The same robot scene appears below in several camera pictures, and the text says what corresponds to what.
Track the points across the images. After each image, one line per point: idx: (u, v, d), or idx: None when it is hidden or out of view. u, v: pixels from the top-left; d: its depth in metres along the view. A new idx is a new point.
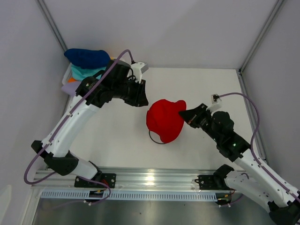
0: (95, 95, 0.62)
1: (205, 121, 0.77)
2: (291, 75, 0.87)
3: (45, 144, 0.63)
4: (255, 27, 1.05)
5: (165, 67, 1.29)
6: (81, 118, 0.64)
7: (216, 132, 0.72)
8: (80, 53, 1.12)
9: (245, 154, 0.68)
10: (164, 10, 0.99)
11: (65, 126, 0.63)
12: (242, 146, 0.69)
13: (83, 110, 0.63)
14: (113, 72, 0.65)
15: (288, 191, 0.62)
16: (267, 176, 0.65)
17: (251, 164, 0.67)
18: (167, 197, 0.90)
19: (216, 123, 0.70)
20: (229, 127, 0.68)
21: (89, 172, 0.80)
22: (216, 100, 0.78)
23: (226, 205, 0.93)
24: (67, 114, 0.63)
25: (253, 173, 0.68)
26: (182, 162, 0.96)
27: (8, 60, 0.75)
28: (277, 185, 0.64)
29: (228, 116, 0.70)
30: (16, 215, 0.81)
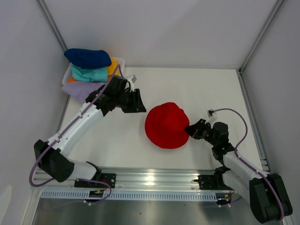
0: (102, 103, 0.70)
1: (205, 132, 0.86)
2: (291, 76, 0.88)
3: (51, 141, 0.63)
4: (254, 27, 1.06)
5: (165, 67, 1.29)
6: (91, 119, 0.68)
7: (214, 139, 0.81)
8: (80, 53, 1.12)
9: (229, 153, 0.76)
10: (164, 11, 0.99)
11: (75, 125, 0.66)
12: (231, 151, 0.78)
13: (93, 113, 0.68)
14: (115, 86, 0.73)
15: (256, 171, 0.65)
16: (242, 164, 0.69)
17: (231, 158, 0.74)
18: (167, 198, 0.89)
19: (215, 130, 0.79)
20: (223, 135, 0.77)
21: (89, 172, 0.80)
22: (212, 114, 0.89)
23: (226, 205, 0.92)
24: (78, 115, 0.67)
25: (233, 164, 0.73)
26: (183, 162, 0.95)
27: (8, 60, 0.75)
28: (249, 168, 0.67)
29: (226, 126, 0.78)
30: (16, 216, 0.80)
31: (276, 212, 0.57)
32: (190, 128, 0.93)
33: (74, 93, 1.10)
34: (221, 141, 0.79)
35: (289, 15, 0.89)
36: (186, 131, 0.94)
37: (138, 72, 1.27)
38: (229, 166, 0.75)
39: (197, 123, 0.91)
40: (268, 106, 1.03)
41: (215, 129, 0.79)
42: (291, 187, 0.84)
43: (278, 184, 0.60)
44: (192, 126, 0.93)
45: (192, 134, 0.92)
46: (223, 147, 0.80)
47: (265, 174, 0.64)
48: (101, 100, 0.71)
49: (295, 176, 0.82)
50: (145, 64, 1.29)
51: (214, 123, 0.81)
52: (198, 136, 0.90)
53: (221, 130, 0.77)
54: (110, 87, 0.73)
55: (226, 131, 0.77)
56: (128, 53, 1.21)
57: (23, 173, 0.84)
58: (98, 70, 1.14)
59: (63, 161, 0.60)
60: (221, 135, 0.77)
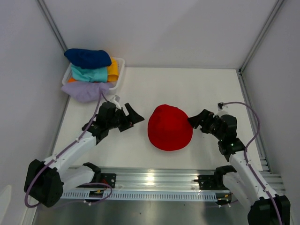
0: (96, 131, 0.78)
1: (213, 125, 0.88)
2: (290, 76, 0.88)
3: (48, 161, 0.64)
4: (254, 27, 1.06)
5: (165, 67, 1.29)
6: (87, 143, 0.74)
7: (222, 133, 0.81)
8: (80, 53, 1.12)
9: (238, 152, 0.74)
10: (164, 11, 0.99)
11: (72, 148, 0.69)
12: (240, 148, 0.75)
13: (89, 138, 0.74)
14: (105, 115, 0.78)
15: (265, 189, 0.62)
16: (250, 174, 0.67)
17: (239, 161, 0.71)
18: (167, 197, 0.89)
19: (223, 123, 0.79)
20: (232, 127, 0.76)
21: (87, 176, 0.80)
22: (221, 107, 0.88)
23: (226, 205, 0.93)
24: (75, 138, 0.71)
25: (240, 170, 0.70)
26: (182, 162, 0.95)
27: (8, 60, 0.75)
28: (257, 183, 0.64)
29: (235, 119, 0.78)
30: (16, 216, 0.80)
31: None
32: (192, 120, 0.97)
33: (74, 93, 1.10)
34: (228, 134, 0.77)
35: (288, 15, 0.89)
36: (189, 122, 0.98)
37: (138, 72, 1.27)
38: (236, 168, 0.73)
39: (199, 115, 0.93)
40: (268, 106, 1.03)
41: (222, 121, 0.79)
42: (291, 187, 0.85)
43: (284, 208, 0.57)
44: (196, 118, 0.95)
45: (194, 125, 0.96)
46: (231, 143, 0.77)
47: (273, 194, 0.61)
48: (95, 130, 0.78)
49: (295, 177, 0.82)
50: (145, 64, 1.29)
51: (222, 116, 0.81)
52: (206, 130, 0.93)
53: (229, 122, 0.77)
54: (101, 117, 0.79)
55: (234, 124, 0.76)
56: (128, 52, 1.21)
57: (23, 173, 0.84)
58: (98, 71, 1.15)
59: (56, 183, 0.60)
60: (230, 127, 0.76)
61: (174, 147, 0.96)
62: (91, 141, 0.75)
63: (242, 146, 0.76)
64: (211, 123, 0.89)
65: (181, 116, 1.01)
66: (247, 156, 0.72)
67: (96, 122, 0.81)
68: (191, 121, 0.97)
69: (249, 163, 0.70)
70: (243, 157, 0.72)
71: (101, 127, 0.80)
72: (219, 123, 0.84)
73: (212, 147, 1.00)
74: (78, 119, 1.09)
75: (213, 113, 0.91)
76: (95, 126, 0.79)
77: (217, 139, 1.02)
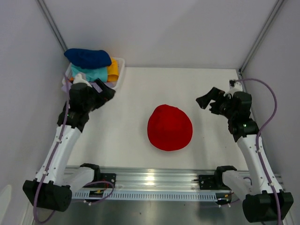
0: (75, 119, 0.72)
1: (223, 105, 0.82)
2: (290, 76, 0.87)
3: (40, 177, 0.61)
4: (254, 27, 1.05)
5: (165, 67, 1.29)
6: (71, 138, 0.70)
7: (233, 111, 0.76)
8: (80, 53, 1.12)
9: (249, 136, 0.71)
10: (163, 11, 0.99)
11: (58, 153, 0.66)
12: (252, 131, 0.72)
13: (71, 133, 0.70)
14: (79, 99, 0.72)
15: (270, 183, 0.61)
16: (258, 163, 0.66)
17: (249, 146, 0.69)
18: (167, 197, 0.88)
19: (236, 99, 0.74)
20: (245, 104, 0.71)
21: (89, 175, 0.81)
22: (233, 85, 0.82)
23: (226, 205, 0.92)
24: (57, 140, 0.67)
25: (248, 155, 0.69)
26: (182, 162, 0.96)
27: (8, 60, 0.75)
28: (263, 174, 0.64)
29: (250, 97, 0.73)
30: (16, 216, 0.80)
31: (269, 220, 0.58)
32: (200, 100, 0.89)
33: None
34: (241, 111, 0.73)
35: (288, 15, 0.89)
36: (198, 101, 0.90)
37: (138, 72, 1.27)
38: (243, 152, 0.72)
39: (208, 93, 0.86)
40: (268, 106, 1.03)
41: (236, 97, 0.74)
42: (291, 187, 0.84)
43: (286, 204, 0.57)
44: (205, 98, 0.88)
45: (202, 105, 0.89)
46: (243, 124, 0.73)
47: (277, 189, 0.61)
48: (74, 118, 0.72)
49: (295, 177, 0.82)
50: (145, 64, 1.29)
51: (235, 92, 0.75)
52: (216, 110, 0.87)
53: (243, 99, 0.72)
54: (76, 101, 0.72)
55: (248, 101, 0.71)
56: (128, 52, 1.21)
57: (23, 173, 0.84)
58: (98, 71, 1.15)
59: (59, 189, 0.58)
60: (242, 104, 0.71)
61: (174, 147, 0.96)
62: (74, 134, 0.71)
63: (255, 128, 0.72)
64: (221, 103, 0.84)
65: (181, 116, 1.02)
66: (259, 142, 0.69)
67: (71, 108, 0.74)
68: (200, 101, 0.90)
69: (258, 151, 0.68)
70: (254, 142, 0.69)
71: (78, 113, 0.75)
72: (231, 103, 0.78)
73: (212, 147, 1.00)
74: None
75: (224, 92, 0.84)
76: (72, 114, 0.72)
77: (216, 139, 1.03)
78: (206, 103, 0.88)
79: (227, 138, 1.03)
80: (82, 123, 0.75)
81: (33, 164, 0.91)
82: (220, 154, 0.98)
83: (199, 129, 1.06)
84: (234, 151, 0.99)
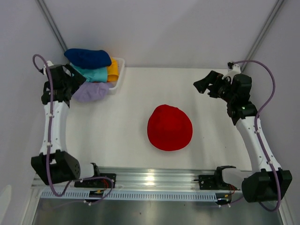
0: (57, 93, 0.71)
1: (221, 88, 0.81)
2: (290, 76, 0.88)
3: (45, 150, 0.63)
4: (254, 27, 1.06)
5: (165, 67, 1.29)
6: (62, 112, 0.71)
7: (232, 93, 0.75)
8: (80, 53, 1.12)
9: (249, 118, 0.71)
10: (164, 11, 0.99)
11: (55, 125, 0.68)
12: (251, 113, 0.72)
13: (60, 107, 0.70)
14: (57, 76, 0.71)
15: (268, 161, 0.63)
16: (256, 143, 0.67)
17: (247, 128, 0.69)
18: (167, 197, 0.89)
19: (236, 81, 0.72)
20: (245, 87, 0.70)
21: (89, 170, 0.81)
22: (231, 67, 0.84)
23: (226, 205, 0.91)
24: (49, 116, 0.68)
25: (246, 136, 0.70)
26: (181, 162, 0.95)
27: (9, 60, 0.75)
28: (262, 153, 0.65)
29: (250, 79, 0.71)
30: (16, 216, 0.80)
31: (269, 198, 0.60)
32: (199, 85, 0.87)
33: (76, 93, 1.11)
34: (240, 95, 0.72)
35: (288, 16, 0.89)
36: (195, 86, 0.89)
37: (139, 72, 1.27)
38: (242, 133, 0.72)
39: (206, 77, 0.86)
40: (268, 106, 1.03)
41: (235, 79, 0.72)
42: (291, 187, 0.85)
43: (284, 181, 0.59)
44: (203, 83, 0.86)
45: (201, 91, 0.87)
46: (243, 107, 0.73)
47: (276, 167, 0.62)
48: (57, 94, 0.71)
49: (295, 177, 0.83)
50: (145, 64, 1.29)
51: (235, 75, 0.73)
52: (214, 94, 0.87)
53: (243, 81, 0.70)
54: (55, 80, 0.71)
55: (248, 84, 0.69)
56: (128, 52, 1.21)
57: (23, 173, 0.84)
58: (98, 71, 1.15)
59: (69, 157, 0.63)
60: (242, 86, 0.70)
61: (174, 147, 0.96)
62: (63, 107, 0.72)
63: (253, 110, 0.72)
64: (220, 86, 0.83)
65: (181, 116, 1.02)
66: (257, 123, 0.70)
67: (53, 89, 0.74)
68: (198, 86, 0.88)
69: (258, 131, 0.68)
70: (252, 123, 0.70)
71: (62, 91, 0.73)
72: (230, 86, 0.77)
73: (212, 147, 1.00)
74: (78, 119, 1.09)
75: (221, 75, 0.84)
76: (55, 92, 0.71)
77: (216, 140, 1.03)
78: (204, 87, 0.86)
79: (227, 139, 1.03)
80: (67, 99, 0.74)
81: (33, 164, 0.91)
82: (219, 154, 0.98)
83: (198, 129, 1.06)
84: (234, 151, 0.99)
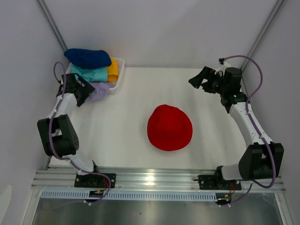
0: (68, 90, 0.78)
1: (215, 82, 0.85)
2: (291, 75, 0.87)
3: (50, 116, 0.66)
4: (254, 27, 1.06)
5: (165, 67, 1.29)
6: (71, 100, 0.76)
7: (225, 85, 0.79)
8: (80, 53, 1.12)
9: (239, 103, 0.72)
10: (164, 11, 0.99)
11: (63, 104, 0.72)
12: (242, 101, 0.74)
13: (70, 96, 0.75)
14: (70, 79, 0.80)
15: (260, 136, 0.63)
16: (248, 122, 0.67)
17: (239, 111, 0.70)
18: (167, 198, 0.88)
19: (227, 73, 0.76)
20: (236, 77, 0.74)
21: (88, 163, 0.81)
22: (222, 62, 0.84)
23: (227, 205, 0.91)
24: (60, 97, 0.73)
25: (239, 119, 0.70)
26: (180, 163, 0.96)
27: (9, 60, 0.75)
28: (254, 130, 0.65)
29: (240, 71, 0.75)
30: (16, 216, 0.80)
31: (265, 175, 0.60)
32: (194, 81, 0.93)
33: None
34: (232, 85, 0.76)
35: (289, 16, 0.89)
36: (191, 83, 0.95)
37: (139, 72, 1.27)
38: (236, 117, 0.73)
39: (200, 72, 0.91)
40: (268, 106, 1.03)
41: (227, 71, 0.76)
42: (292, 187, 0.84)
43: (277, 153, 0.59)
44: (197, 78, 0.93)
45: (196, 86, 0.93)
46: (234, 95, 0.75)
47: (268, 141, 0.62)
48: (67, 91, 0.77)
49: (295, 176, 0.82)
50: (145, 64, 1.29)
51: (226, 68, 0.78)
52: (208, 89, 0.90)
53: (234, 72, 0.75)
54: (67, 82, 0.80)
55: (239, 74, 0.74)
56: (129, 52, 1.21)
57: (23, 174, 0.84)
58: (98, 70, 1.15)
59: (71, 126, 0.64)
60: (234, 77, 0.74)
61: (174, 146, 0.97)
62: (73, 98, 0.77)
63: (245, 98, 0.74)
64: (213, 80, 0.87)
65: (181, 117, 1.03)
66: (249, 107, 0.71)
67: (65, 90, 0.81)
68: (193, 82, 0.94)
69: (249, 113, 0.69)
70: (244, 107, 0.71)
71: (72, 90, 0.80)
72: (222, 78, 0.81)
73: (212, 148, 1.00)
74: (78, 119, 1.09)
75: (214, 71, 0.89)
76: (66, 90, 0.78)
77: (215, 139, 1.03)
78: (199, 83, 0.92)
79: (226, 138, 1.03)
80: (77, 97, 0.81)
81: (33, 164, 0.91)
82: (219, 153, 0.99)
83: (198, 129, 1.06)
84: (234, 151, 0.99)
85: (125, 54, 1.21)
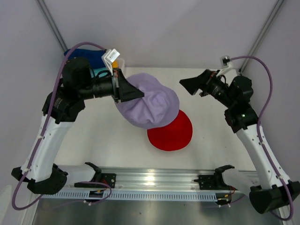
0: (57, 109, 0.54)
1: (217, 88, 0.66)
2: (291, 75, 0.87)
3: (24, 170, 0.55)
4: (255, 27, 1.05)
5: (165, 67, 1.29)
6: (56, 134, 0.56)
7: (230, 99, 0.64)
8: (80, 54, 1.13)
9: (251, 126, 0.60)
10: (164, 11, 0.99)
11: (40, 150, 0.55)
12: (252, 122, 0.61)
13: (54, 131, 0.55)
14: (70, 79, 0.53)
15: (278, 176, 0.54)
16: (263, 156, 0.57)
17: (251, 138, 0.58)
18: (167, 197, 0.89)
19: (235, 87, 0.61)
20: (246, 94, 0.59)
21: (87, 174, 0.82)
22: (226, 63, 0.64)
23: (226, 205, 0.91)
24: (39, 136, 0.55)
25: (250, 148, 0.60)
26: (181, 163, 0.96)
27: (9, 61, 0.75)
28: (270, 167, 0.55)
29: (251, 84, 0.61)
30: (16, 216, 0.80)
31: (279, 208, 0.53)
32: (191, 86, 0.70)
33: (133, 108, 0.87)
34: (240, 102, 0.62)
35: (289, 16, 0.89)
36: (183, 85, 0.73)
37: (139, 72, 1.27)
38: (244, 145, 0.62)
39: (200, 77, 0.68)
40: (268, 106, 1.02)
41: (235, 86, 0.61)
42: None
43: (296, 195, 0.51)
44: (194, 80, 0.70)
45: (193, 92, 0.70)
46: (243, 114, 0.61)
47: (286, 180, 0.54)
48: (59, 105, 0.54)
49: (296, 179, 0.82)
50: (145, 64, 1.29)
51: (234, 78, 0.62)
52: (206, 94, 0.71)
53: (244, 88, 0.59)
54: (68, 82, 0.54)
55: (250, 91, 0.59)
56: (128, 52, 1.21)
57: None
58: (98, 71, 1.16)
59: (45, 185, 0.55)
60: (244, 94, 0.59)
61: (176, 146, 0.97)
62: (58, 130, 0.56)
63: (256, 117, 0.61)
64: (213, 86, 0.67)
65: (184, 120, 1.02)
66: (261, 132, 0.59)
67: (64, 92, 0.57)
68: (184, 85, 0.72)
69: (263, 143, 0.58)
70: (256, 132, 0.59)
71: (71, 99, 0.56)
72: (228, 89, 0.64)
73: (212, 147, 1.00)
74: (77, 120, 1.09)
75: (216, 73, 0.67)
76: (56, 99, 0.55)
77: (216, 140, 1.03)
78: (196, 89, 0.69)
79: (226, 138, 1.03)
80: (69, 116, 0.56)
81: None
82: (219, 153, 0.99)
83: (198, 128, 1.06)
84: (234, 151, 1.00)
85: (125, 54, 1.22)
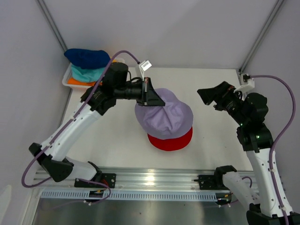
0: (95, 99, 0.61)
1: (231, 104, 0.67)
2: (291, 75, 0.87)
3: (44, 146, 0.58)
4: (255, 27, 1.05)
5: (165, 67, 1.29)
6: (86, 121, 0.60)
7: (243, 116, 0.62)
8: (80, 53, 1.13)
9: (262, 150, 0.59)
10: (164, 11, 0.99)
11: (67, 130, 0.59)
12: (266, 141, 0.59)
13: (87, 116, 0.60)
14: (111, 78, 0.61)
15: (281, 206, 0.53)
16: (269, 182, 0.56)
17: (260, 163, 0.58)
18: (167, 197, 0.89)
19: (248, 104, 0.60)
20: (260, 112, 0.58)
21: (88, 172, 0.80)
22: (246, 80, 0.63)
23: (226, 205, 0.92)
24: (71, 117, 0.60)
25: (257, 172, 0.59)
26: (182, 163, 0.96)
27: (8, 60, 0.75)
28: (273, 195, 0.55)
29: (265, 103, 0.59)
30: (16, 216, 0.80)
31: None
32: (206, 95, 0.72)
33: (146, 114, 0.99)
34: (253, 119, 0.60)
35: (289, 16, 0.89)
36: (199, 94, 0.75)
37: None
38: (252, 167, 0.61)
39: (216, 88, 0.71)
40: (269, 106, 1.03)
41: (248, 102, 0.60)
42: (293, 189, 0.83)
43: None
44: (210, 91, 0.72)
45: (207, 102, 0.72)
46: (257, 134, 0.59)
47: (288, 212, 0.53)
48: (97, 97, 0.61)
49: (296, 179, 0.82)
50: None
51: (248, 95, 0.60)
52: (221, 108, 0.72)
53: (258, 105, 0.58)
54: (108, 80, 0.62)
55: (264, 109, 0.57)
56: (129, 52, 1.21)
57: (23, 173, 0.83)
58: (98, 71, 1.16)
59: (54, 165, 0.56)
60: (258, 112, 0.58)
61: (176, 146, 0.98)
62: (89, 117, 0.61)
63: (269, 138, 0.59)
64: (229, 101, 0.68)
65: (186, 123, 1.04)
66: (272, 159, 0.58)
67: (102, 88, 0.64)
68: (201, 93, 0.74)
69: (272, 170, 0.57)
70: (267, 158, 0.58)
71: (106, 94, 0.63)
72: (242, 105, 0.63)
73: (212, 147, 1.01)
74: None
75: (234, 88, 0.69)
76: (97, 92, 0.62)
77: (216, 140, 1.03)
78: (211, 100, 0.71)
79: (226, 138, 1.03)
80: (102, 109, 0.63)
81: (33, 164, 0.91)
82: (219, 153, 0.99)
83: (198, 128, 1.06)
84: (234, 151, 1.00)
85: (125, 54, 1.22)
